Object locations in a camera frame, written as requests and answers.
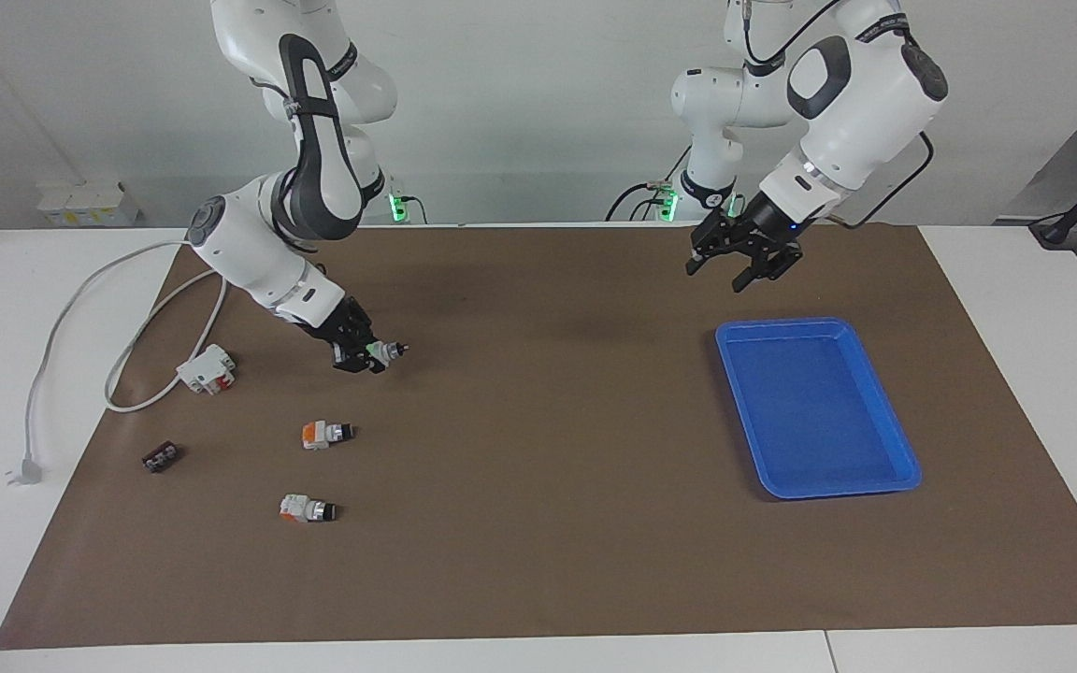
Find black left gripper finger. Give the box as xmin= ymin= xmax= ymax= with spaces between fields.
xmin=685 ymin=234 xmax=736 ymax=278
xmin=732 ymin=245 xmax=802 ymax=294

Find white circuit breaker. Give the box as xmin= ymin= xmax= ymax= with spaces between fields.
xmin=175 ymin=343 xmax=237 ymax=396

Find blue plastic tray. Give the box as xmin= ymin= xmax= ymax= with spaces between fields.
xmin=714 ymin=316 xmax=924 ymax=501

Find small white box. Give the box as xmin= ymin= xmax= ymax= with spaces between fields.
xmin=66 ymin=183 xmax=102 ymax=226
xmin=97 ymin=180 xmax=140 ymax=225

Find brown table mat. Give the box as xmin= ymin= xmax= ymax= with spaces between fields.
xmin=0 ymin=224 xmax=1077 ymax=652

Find selector switch orange contact block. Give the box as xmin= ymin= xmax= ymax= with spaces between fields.
xmin=302 ymin=421 xmax=355 ymax=452

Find black arm base cables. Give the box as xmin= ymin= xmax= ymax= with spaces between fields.
xmin=604 ymin=145 xmax=691 ymax=223

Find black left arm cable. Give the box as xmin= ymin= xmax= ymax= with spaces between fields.
xmin=824 ymin=131 xmax=935 ymax=231

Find white power strip cable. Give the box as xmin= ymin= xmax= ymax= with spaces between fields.
xmin=6 ymin=239 xmax=231 ymax=488

